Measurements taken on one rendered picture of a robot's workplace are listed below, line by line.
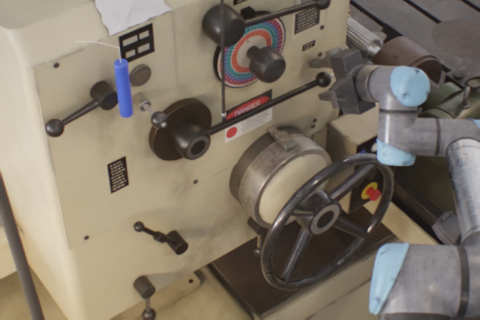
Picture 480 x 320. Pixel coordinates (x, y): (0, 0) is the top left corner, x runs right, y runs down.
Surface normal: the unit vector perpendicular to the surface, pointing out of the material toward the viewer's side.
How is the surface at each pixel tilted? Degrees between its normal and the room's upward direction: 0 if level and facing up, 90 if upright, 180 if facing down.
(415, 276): 29
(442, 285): 44
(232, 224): 90
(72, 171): 90
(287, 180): 64
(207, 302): 0
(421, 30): 0
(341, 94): 59
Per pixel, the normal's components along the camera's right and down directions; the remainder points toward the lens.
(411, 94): 0.50, 0.09
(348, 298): 0.58, 0.55
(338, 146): -0.81, 0.40
